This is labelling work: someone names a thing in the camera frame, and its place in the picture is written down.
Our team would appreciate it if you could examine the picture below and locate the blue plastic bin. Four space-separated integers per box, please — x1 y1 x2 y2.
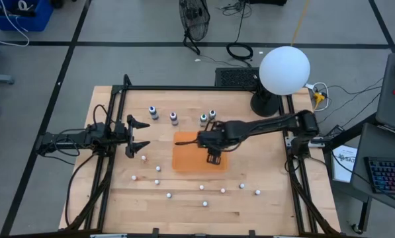
0 0 55 32

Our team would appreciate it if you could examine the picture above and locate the backlit black keyboard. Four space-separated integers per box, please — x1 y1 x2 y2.
364 156 395 196

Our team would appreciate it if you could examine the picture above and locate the black lamp stand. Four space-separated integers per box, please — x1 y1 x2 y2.
249 75 281 118

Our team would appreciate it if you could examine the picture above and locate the white paper sheet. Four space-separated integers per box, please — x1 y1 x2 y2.
331 144 359 184

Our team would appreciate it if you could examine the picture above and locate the white power cable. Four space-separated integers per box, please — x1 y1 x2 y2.
304 81 330 112

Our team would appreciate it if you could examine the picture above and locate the black floor fan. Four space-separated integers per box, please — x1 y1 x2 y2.
179 0 211 56

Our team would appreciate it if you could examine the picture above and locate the black aluminium table frame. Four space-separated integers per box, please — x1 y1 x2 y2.
64 74 342 238

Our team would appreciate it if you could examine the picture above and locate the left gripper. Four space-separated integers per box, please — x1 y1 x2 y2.
112 114 152 159

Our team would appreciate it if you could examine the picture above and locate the white globe lamp shade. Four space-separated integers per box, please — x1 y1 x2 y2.
259 46 311 97

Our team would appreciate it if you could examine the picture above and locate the coiled black cable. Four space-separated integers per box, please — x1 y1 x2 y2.
226 0 254 62

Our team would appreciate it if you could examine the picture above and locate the black perforated box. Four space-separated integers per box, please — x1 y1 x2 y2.
214 67 261 89

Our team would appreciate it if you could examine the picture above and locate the black power adapter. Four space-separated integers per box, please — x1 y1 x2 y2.
326 124 346 139

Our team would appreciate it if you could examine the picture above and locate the dark grey desk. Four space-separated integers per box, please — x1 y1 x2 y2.
351 122 395 216
375 52 395 135

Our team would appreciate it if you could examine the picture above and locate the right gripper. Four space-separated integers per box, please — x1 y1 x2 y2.
174 129 224 149

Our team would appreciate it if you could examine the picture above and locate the yellow plug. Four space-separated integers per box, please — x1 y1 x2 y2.
312 91 327 104

